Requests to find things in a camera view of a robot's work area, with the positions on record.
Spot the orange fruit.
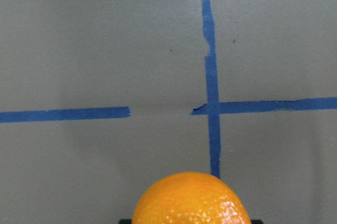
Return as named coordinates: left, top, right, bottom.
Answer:
left=132, top=172, right=251, bottom=223

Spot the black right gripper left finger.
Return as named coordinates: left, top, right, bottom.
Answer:
left=118, top=219, right=132, bottom=224

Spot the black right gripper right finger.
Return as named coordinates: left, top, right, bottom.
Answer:
left=251, top=219, right=262, bottom=224

